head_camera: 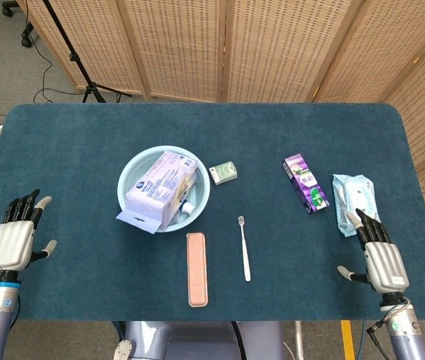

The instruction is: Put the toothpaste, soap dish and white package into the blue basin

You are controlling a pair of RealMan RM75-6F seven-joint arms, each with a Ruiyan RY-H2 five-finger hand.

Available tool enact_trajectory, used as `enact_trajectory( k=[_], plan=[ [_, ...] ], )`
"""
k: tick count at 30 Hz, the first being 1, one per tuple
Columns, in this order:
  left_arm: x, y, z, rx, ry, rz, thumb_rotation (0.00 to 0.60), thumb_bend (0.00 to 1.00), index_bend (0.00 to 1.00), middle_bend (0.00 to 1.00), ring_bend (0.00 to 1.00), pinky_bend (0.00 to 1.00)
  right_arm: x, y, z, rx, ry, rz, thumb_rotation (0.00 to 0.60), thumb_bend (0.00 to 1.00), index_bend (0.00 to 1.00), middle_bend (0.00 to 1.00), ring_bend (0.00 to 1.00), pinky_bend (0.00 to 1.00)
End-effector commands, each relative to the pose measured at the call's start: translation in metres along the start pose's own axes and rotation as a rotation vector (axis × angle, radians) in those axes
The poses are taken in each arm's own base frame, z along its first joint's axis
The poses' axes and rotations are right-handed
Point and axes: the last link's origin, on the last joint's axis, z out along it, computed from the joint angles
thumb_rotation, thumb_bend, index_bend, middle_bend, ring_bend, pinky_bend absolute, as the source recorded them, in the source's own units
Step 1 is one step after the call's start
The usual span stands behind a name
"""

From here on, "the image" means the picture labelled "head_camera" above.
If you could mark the teal table mat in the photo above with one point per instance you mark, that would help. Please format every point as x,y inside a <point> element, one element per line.
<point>235,131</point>

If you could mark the purple green carton box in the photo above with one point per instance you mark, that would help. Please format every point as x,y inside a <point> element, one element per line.
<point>306,183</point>

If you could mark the small green soap box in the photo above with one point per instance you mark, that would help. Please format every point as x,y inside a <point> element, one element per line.
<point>224,172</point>

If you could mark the white table leg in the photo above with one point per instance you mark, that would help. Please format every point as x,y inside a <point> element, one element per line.
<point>299,339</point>

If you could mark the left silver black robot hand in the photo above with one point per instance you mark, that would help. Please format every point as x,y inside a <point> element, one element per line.
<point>11,243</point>

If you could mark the lavender tissue pack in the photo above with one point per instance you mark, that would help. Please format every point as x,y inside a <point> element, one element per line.
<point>160,187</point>

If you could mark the yellow floor tape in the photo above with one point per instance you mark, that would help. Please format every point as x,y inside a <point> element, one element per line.
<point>347,341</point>

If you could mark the pink toothbrush case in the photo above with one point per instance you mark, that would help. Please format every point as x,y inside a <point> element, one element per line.
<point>197,270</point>

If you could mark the light blue plastic basin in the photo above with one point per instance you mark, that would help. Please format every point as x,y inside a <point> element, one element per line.
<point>200,191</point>

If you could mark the light blue wet wipes pack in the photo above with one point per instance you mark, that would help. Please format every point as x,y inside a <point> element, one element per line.
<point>351,195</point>

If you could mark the lavender robot torso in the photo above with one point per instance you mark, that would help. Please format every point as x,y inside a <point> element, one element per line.
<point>205,341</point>

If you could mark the woven wooden folding screen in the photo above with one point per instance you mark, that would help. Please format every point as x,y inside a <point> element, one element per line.
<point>272,48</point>

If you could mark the white toothbrush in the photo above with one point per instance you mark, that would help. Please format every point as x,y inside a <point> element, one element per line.
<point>244,251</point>

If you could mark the black tripod stand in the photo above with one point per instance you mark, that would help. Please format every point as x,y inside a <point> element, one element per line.
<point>73,57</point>

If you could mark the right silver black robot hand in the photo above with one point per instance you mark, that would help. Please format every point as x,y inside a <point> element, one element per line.
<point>385,266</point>

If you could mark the black office chair base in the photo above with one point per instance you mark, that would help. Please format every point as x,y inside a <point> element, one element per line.
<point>27,37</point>

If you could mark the blue white toothpaste tube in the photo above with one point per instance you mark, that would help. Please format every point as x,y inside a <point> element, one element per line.
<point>187,207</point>

